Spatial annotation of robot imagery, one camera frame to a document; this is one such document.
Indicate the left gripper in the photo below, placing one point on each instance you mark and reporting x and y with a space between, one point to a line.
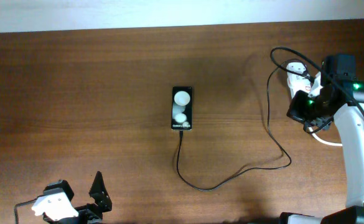
100 191

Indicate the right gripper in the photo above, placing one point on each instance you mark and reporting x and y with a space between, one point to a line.
294 111

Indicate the black smartphone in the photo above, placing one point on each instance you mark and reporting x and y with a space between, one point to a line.
182 102

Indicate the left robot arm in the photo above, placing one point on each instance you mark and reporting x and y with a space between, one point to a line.
55 203

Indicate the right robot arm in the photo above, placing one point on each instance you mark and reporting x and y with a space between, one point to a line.
335 96

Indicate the white USB charger plug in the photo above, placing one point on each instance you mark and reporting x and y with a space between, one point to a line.
295 75

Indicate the white power strip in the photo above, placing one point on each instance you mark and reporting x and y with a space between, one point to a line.
294 90

